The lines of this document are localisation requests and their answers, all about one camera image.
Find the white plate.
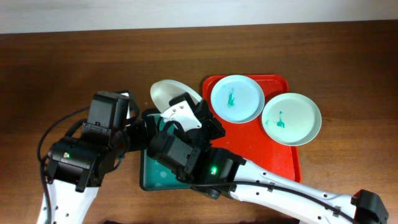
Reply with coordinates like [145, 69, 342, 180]
[210, 75, 265, 124]
[150, 80, 203, 113]
[261, 93, 322, 146]

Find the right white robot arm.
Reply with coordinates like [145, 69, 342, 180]
[146, 90, 389, 223]

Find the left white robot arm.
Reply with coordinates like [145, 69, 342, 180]
[37, 90, 147, 223]

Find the dark green water tray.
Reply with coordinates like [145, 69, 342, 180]
[139, 114, 190, 191]

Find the red plastic tray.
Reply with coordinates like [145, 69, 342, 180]
[202, 75, 302, 183]

